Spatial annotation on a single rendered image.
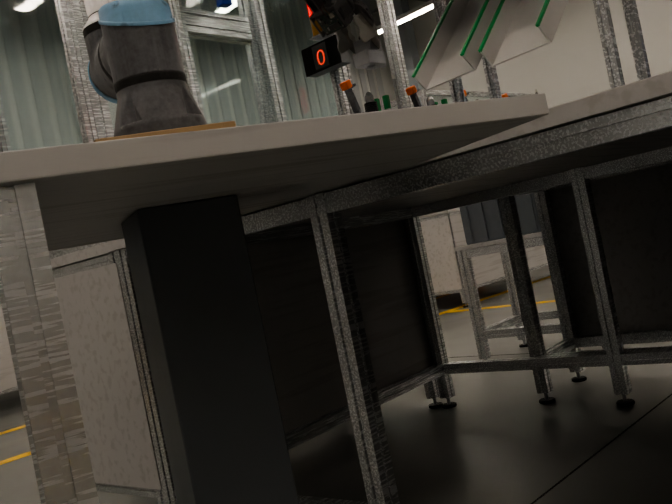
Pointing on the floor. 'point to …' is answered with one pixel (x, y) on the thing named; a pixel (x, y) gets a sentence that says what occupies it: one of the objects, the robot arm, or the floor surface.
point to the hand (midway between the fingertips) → (368, 45)
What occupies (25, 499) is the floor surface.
